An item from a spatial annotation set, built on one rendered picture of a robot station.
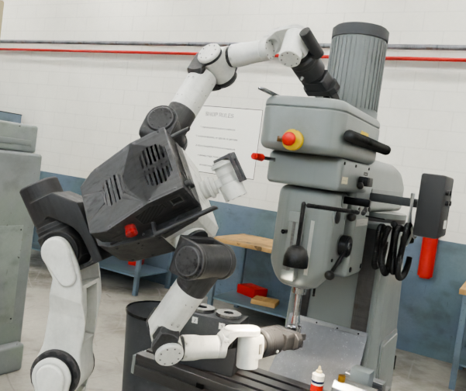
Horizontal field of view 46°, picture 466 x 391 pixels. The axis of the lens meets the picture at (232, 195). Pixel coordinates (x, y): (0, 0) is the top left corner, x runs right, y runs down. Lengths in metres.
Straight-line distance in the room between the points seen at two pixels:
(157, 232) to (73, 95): 7.11
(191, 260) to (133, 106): 6.38
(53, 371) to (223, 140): 5.41
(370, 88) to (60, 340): 1.28
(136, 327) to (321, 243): 2.17
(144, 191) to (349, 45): 0.95
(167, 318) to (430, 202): 0.94
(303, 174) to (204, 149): 5.30
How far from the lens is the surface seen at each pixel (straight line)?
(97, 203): 1.47
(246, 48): 1.71
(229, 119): 6.79
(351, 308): 2.17
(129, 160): 1.44
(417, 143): 6.00
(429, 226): 1.90
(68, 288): 1.59
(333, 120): 1.57
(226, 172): 1.52
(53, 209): 1.59
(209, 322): 1.93
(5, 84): 9.57
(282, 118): 1.61
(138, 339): 3.68
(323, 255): 1.71
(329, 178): 1.64
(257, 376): 2.00
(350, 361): 2.15
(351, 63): 1.97
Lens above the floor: 1.66
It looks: 3 degrees down
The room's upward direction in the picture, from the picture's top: 8 degrees clockwise
